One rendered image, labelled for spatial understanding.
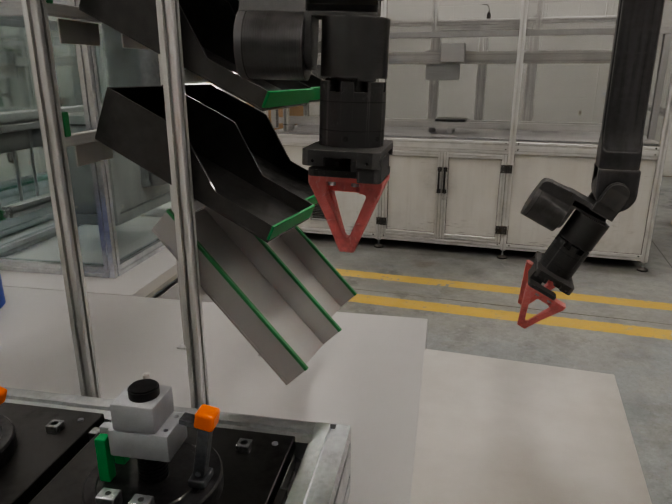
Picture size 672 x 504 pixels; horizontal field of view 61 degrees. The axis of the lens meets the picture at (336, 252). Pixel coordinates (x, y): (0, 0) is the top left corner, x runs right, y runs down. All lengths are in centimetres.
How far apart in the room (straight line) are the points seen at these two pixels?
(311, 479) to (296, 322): 28
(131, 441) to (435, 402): 55
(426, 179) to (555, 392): 360
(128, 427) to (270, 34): 39
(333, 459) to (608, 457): 43
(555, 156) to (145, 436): 411
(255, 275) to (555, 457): 51
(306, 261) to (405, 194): 364
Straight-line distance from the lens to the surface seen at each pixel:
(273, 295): 88
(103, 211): 161
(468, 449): 92
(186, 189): 73
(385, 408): 98
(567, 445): 97
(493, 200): 456
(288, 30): 50
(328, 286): 102
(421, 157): 456
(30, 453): 78
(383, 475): 85
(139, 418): 60
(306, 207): 83
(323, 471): 69
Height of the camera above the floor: 139
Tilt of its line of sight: 17 degrees down
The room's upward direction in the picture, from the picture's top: straight up
